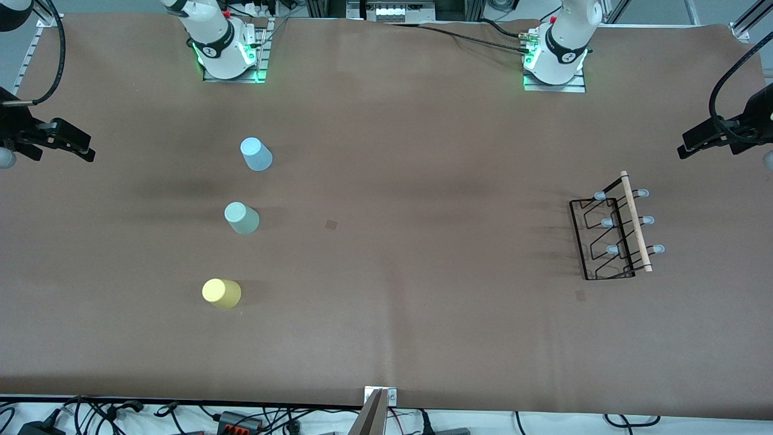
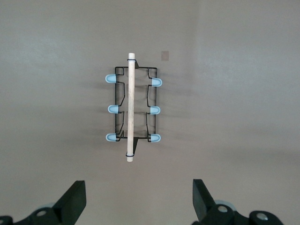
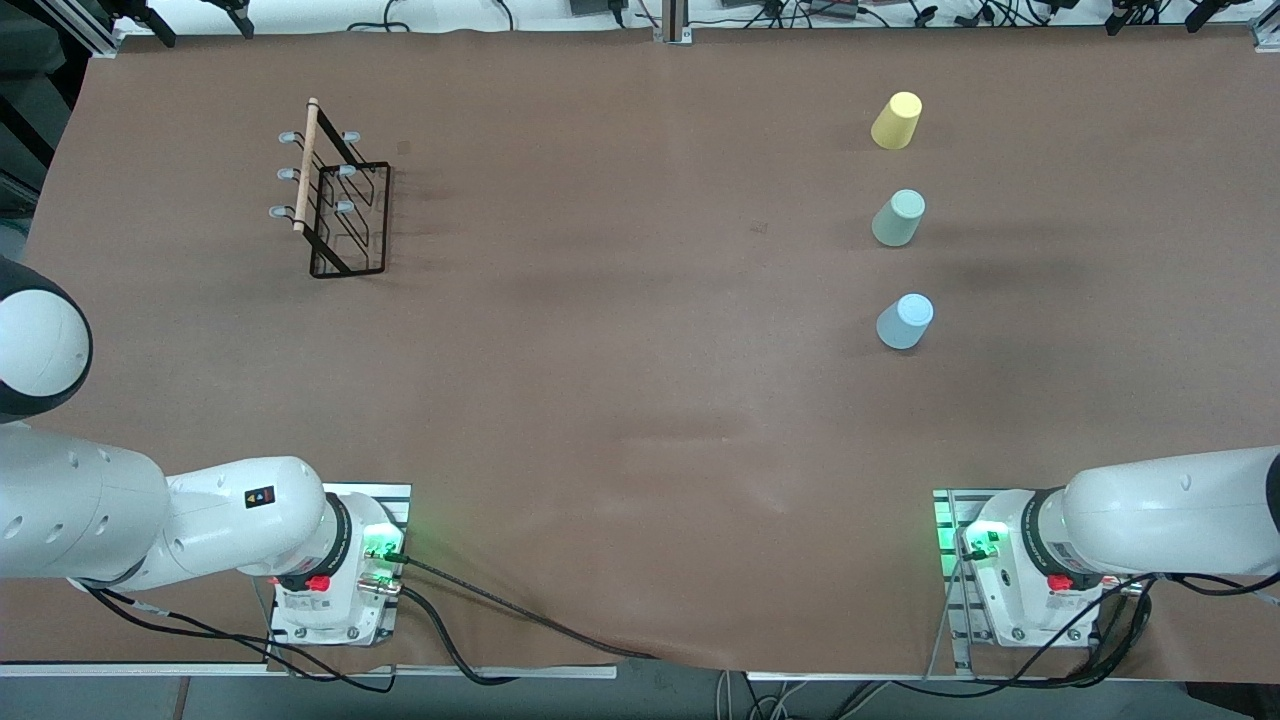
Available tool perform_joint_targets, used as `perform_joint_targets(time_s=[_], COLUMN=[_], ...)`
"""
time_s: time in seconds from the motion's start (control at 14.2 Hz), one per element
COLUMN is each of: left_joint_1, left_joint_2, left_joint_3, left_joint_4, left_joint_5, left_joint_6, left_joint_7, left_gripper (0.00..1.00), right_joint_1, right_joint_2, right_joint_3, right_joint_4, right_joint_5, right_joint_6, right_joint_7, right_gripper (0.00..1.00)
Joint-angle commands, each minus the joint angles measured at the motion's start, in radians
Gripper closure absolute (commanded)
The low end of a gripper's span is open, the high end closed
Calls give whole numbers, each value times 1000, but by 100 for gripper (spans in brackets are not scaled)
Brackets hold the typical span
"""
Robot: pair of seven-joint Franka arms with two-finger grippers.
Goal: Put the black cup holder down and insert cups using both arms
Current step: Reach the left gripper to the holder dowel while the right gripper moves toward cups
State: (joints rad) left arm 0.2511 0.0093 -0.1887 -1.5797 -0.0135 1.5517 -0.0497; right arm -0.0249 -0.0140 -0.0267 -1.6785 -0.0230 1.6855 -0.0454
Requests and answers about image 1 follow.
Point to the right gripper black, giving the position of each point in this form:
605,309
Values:
13,125

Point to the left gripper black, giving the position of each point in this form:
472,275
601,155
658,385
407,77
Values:
758,119

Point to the pale green plastic cup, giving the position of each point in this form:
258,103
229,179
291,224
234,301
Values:
243,220

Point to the yellow plastic cup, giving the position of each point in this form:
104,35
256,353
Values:
222,294

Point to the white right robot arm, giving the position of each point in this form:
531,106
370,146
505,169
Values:
211,30

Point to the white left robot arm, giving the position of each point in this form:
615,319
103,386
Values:
561,42

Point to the light blue plastic cup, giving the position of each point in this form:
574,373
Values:
256,156

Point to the white power strip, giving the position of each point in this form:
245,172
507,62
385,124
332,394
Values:
259,7

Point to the black power adapter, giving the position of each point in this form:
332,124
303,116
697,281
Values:
39,430

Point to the brown table cover sheet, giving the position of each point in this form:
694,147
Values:
483,338

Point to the black orange connector box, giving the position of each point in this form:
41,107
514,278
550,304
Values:
238,421

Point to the metal terminal block unit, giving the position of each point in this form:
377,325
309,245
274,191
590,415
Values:
392,11

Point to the flat grey box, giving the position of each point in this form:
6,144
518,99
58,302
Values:
453,431

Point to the black mains plug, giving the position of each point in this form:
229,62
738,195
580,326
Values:
426,426

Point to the perforated aluminium edge rail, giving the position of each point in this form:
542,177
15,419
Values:
30,60

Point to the aluminium frame profile with bracket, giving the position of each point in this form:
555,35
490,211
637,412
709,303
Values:
752,21
49,19

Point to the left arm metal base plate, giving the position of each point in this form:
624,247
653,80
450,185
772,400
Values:
555,88

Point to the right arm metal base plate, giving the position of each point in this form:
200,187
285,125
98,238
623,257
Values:
264,60

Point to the small metal mounting bracket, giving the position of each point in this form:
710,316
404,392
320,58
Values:
392,397

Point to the grey camera support beam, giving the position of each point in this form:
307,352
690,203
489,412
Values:
369,420

